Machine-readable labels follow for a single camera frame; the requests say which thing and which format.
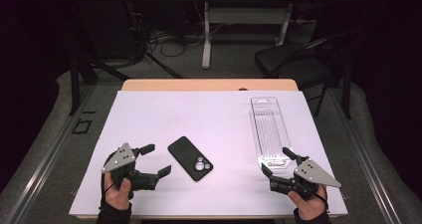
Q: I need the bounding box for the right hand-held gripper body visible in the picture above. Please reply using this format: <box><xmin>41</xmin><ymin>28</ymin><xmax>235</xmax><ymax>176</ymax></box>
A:
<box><xmin>269</xmin><ymin>155</ymin><xmax>342</xmax><ymax>200</ymax></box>

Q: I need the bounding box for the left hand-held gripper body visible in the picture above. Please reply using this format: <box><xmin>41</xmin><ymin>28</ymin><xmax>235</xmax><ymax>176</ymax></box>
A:
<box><xmin>101</xmin><ymin>142</ymin><xmax>160</xmax><ymax>200</ymax></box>

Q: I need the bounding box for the person's right hand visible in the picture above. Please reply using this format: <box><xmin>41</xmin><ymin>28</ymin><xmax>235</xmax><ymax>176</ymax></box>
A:
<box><xmin>288</xmin><ymin>183</ymin><xmax>329</xmax><ymax>221</ymax></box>

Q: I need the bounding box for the person's left hand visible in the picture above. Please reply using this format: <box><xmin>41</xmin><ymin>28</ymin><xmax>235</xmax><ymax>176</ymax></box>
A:
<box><xmin>103</xmin><ymin>175</ymin><xmax>133</xmax><ymax>211</ymax></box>

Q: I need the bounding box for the white table mat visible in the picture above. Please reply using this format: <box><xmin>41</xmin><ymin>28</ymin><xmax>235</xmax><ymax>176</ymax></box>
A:
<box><xmin>68</xmin><ymin>90</ymin><xmax>349</xmax><ymax>217</ymax></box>

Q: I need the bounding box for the clear plastic packaging tray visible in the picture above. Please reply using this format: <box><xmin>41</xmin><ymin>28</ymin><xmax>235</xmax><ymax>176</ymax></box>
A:
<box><xmin>248</xmin><ymin>96</ymin><xmax>297</xmax><ymax>171</ymax></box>

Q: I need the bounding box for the black metal stand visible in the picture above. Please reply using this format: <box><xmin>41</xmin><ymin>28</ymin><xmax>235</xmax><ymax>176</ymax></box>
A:
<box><xmin>68</xmin><ymin>4</ymin><xmax>188</xmax><ymax>116</ymax></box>

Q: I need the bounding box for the black chair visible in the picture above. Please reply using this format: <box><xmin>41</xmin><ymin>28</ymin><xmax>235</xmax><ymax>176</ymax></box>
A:
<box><xmin>253</xmin><ymin>28</ymin><xmax>362</xmax><ymax>118</ymax></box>

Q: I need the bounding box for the white-legged wooden desk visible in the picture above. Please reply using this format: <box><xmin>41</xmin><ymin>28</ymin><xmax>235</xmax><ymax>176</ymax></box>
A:
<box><xmin>182</xmin><ymin>0</ymin><xmax>334</xmax><ymax>70</ymax></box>

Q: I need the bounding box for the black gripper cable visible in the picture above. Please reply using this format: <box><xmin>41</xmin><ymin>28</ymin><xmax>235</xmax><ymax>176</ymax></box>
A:
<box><xmin>99</xmin><ymin>170</ymin><xmax>115</xmax><ymax>212</ymax></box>
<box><xmin>313</xmin><ymin>183</ymin><xmax>331</xmax><ymax>215</ymax></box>

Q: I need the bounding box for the metal floor rail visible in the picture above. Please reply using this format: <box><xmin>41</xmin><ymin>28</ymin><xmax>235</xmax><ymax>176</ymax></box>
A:
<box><xmin>331</xmin><ymin>88</ymin><xmax>404</xmax><ymax>224</ymax></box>
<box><xmin>0</xmin><ymin>84</ymin><xmax>98</xmax><ymax>224</ymax></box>

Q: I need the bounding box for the bundle of floor cables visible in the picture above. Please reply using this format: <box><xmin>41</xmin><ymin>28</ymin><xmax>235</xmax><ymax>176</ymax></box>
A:
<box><xmin>145</xmin><ymin>1</ymin><xmax>227</xmax><ymax>59</ymax></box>

